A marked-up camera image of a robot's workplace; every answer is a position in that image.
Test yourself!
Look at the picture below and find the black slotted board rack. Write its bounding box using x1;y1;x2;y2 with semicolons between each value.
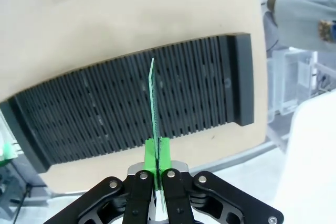
0;33;255;174

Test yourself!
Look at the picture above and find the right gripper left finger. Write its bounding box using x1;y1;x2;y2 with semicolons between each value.
43;137;160;224

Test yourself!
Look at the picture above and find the tattooed right hand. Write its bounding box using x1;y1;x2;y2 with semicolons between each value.
318;20;332;41

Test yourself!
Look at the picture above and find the white table with rounded corners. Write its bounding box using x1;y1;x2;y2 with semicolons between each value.
274;95;336;224

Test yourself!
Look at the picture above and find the green circuit board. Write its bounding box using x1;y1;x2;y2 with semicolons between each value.
148;57;169;213

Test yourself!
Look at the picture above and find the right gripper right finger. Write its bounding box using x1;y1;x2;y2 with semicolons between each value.
159;137;286;224

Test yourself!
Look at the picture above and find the clear plastic storage box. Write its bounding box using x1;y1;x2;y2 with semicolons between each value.
266;48;320;122

